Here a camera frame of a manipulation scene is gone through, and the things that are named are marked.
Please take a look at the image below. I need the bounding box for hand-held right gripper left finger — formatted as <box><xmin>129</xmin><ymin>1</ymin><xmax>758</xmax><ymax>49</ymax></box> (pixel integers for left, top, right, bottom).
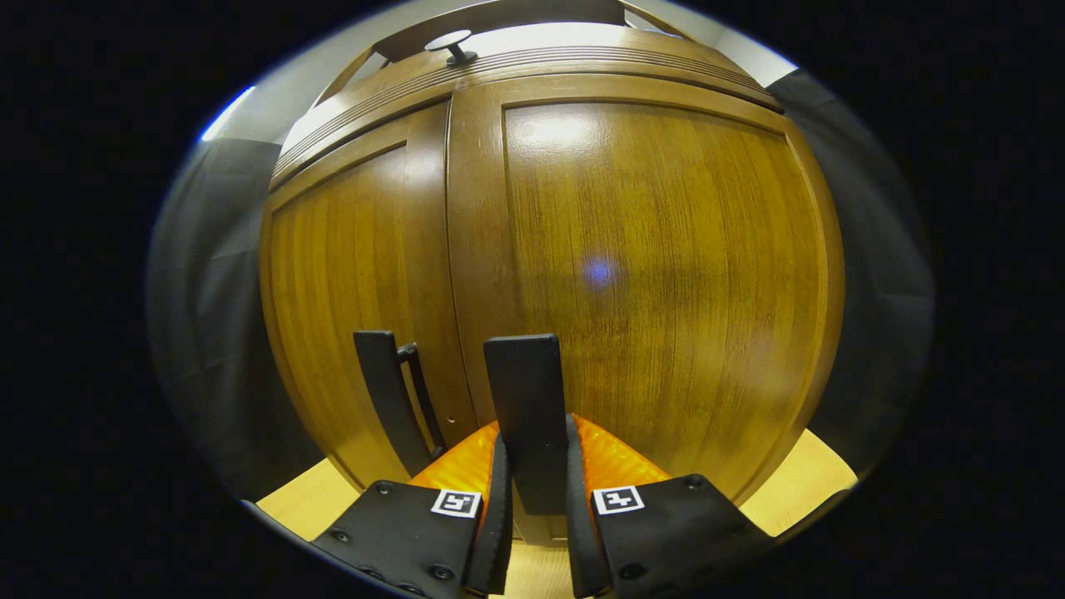
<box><xmin>312</xmin><ymin>420</ymin><xmax>515</xmax><ymax>599</ymax></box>

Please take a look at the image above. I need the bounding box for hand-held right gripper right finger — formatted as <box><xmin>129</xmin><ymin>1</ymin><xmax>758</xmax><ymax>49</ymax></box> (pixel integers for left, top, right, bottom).
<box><xmin>564</xmin><ymin>413</ymin><xmax>776</xmax><ymax>599</ymax></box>

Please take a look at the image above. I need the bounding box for wooden shoe cabinet door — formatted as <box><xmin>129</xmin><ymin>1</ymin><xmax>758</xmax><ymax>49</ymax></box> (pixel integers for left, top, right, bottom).
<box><xmin>260</xmin><ymin>104</ymin><xmax>479</xmax><ymax>492</ymax></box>
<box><xmin>448</xmin><ymin>73</ymin><xmax>847</xmax><ymax>548</ymax></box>

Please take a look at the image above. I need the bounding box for wooden double-door shoe cabinet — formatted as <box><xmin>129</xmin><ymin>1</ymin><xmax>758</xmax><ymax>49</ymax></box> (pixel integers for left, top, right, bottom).
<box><xmin>260</xmin><ymin>0</ymin><xmax>847</xmax><ymax>548</ymax></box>

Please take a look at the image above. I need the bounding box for wooden drawer with black knob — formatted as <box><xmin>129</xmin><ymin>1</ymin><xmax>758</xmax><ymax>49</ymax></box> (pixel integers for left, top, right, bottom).
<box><xmin>268</xmin><ymin>25</ymin><xmax>785</xmax><ymax>194</ymax></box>

